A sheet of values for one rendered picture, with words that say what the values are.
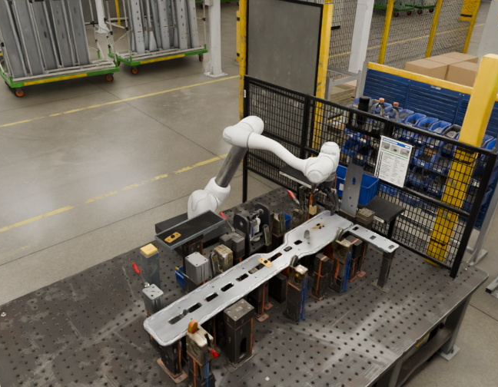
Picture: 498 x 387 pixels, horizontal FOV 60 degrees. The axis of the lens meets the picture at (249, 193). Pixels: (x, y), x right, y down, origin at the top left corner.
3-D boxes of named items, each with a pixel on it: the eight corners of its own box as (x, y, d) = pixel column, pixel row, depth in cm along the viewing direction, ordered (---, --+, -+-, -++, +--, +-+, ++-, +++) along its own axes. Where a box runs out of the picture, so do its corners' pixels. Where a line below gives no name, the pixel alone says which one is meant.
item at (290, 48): (320, 199, 480) (343, 3, 378) (310, 203, 472) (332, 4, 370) (243, 157, 568) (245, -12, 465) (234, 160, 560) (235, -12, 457)
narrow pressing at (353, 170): (355, 216, 271) (363, 168, 254) (340, 209, 278) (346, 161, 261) (355, 216, 271) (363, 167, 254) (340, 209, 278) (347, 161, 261)
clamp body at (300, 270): (297, 325, 233) (302, 276, 216) (280, 313, 241) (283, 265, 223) (307, 317, 239) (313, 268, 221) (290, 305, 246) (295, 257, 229)
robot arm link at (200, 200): (183, 223, 293) (182, 194, 282) (197, 210, 308) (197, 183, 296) (203, 229, 288) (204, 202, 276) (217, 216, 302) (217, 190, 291)
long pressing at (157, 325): (167, 352, 182) (167, 350, 181) (138, 322, 196) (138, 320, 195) (356, 225, 265) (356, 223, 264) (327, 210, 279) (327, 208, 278)
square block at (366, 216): (359, 263, 279) (368, 216, 260) (348, 257, 283) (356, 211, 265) (366, 258, 283) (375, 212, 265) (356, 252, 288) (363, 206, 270)
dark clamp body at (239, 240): (237, 299, 250) (237, 246, 230) (221, 287, 258) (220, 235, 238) (250, 290, 256) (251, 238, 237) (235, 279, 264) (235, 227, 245)
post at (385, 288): (386, 293, 256) (396, 255, 241) (370, 284, 262) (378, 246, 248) (392, 288, 259) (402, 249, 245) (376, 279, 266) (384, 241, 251)
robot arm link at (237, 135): (247, 132, 246) (257, 125, 257) (219, 126, 253) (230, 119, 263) (246, 153, 253) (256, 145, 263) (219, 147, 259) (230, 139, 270)
